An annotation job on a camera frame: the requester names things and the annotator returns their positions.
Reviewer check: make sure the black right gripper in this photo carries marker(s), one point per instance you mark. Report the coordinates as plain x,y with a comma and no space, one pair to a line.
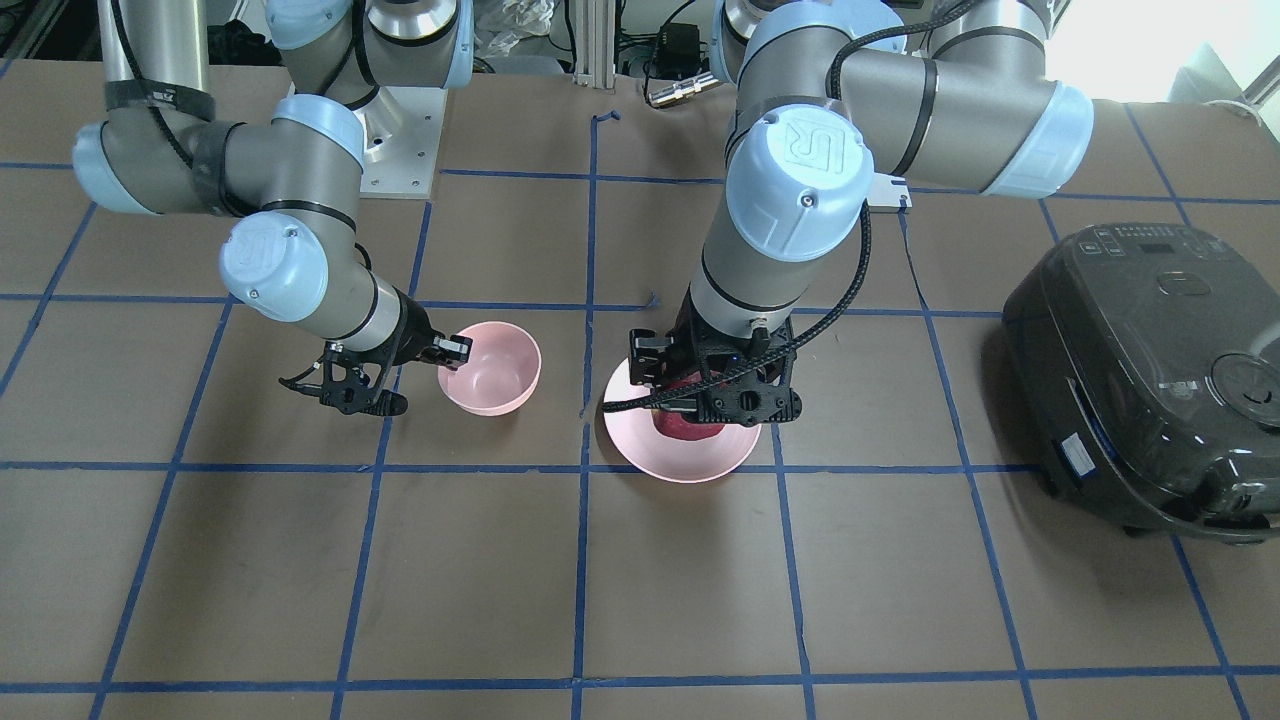
411,331

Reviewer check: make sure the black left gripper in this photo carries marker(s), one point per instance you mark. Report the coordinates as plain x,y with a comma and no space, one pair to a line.
647,358

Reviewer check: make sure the red apple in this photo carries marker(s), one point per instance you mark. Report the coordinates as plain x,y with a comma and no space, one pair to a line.
676,426

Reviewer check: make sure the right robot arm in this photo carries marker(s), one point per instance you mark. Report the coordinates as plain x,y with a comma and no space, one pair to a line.
290,186

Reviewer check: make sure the pink plate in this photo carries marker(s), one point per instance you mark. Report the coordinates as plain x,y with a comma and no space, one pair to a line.
636,436

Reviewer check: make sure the pink bowl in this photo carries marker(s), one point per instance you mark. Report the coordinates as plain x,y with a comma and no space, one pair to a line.
501,374

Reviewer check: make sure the black rice cooker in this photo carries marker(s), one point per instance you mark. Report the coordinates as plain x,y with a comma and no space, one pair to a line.
1148,355

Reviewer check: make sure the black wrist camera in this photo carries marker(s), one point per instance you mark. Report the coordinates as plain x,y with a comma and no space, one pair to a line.
648,353

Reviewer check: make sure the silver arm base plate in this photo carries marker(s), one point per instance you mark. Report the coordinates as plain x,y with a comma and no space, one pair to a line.
403,132

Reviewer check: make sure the silver cable connector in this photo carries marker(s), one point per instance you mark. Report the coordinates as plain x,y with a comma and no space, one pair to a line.
680,91

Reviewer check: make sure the aluminium frame post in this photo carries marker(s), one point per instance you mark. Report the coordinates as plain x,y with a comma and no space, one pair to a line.
595,28

